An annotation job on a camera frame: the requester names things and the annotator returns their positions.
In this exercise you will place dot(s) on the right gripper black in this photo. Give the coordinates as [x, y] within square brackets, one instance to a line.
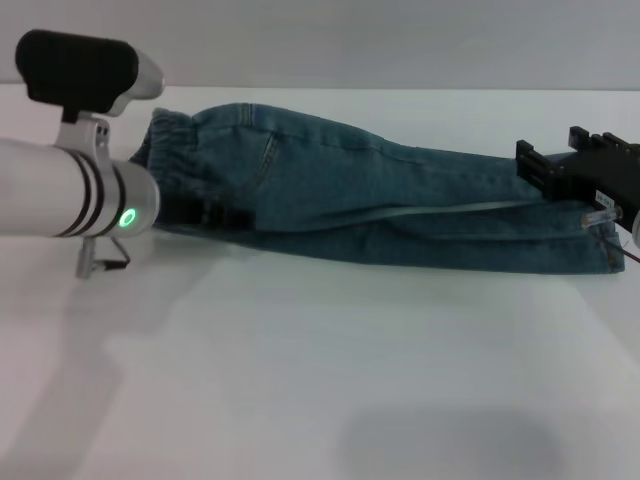
[607, 175]

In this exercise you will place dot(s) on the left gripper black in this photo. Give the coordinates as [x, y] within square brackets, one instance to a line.
[182, 212]

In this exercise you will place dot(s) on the blue denim shorts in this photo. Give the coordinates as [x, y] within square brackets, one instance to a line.
[350, 190]

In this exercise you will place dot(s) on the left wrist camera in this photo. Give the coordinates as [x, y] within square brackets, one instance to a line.
[75, 72]

